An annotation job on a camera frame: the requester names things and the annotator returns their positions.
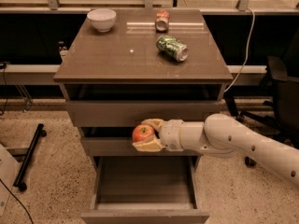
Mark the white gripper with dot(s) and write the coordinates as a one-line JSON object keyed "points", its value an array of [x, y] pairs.
{"points": [[171, 134]]}

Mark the drawer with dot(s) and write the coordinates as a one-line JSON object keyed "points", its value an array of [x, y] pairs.
{"points": [[106, 146], [130, 113], [145, 190]]}

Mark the red soda can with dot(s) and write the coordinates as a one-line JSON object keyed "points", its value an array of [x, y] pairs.
{"points": [[162, 20]]}

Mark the black wheeled stand leg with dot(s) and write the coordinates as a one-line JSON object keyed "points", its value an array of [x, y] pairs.
{"points": [[19, 183]]}

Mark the small clear bottle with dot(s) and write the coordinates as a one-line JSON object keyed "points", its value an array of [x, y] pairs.
{"points": [[63, 49]]}

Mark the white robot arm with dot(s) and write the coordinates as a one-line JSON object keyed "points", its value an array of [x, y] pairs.
{"points": [[218, 136]]}

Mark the bottom drawer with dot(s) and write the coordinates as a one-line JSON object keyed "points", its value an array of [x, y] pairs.
{"points": [[145, 190]]}

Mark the white ceramic bowl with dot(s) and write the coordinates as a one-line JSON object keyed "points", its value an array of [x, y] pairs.
{"points": [[102, 19]]}

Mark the grey drawer cabinet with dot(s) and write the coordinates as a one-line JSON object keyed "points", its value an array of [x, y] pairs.
{"points": [[124, 64]]}

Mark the black office chair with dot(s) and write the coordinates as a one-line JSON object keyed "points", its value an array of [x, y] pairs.
{"points": [[282, 73]]}

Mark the green soda can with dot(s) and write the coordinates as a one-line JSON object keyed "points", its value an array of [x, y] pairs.
{"points": [[172, 47]]}

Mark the red apple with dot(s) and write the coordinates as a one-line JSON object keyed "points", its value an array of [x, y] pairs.
{"points": [[142, 132]]}

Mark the white panel on floor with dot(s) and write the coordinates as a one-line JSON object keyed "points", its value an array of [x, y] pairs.
{"points": [[8, 171]]}

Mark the top drawer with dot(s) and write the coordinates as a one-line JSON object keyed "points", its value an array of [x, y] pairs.
{"points": [[130, 113]]}

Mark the middle drawer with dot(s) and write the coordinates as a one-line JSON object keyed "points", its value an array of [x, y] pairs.
{"points": [[106, 146]]}

